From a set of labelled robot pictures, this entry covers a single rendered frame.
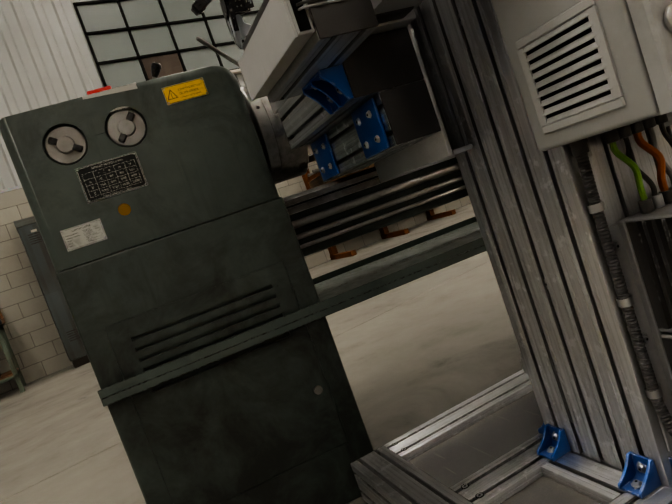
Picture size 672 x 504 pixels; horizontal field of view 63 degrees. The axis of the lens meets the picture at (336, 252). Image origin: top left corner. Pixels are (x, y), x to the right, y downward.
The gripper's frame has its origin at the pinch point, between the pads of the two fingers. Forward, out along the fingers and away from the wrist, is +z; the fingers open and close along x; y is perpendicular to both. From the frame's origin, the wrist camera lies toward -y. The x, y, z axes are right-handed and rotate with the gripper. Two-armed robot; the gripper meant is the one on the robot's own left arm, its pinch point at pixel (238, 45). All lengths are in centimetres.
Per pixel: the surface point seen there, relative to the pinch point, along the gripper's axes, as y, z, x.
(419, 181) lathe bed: 38, 53, -21
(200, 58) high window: 93, -55, 737
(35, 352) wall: -250, 248, 572
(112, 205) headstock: -48, 31, -25
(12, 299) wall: -251, 176, 589
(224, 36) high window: 142, -79, 756
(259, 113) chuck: -2.3, 20.1, -11.6
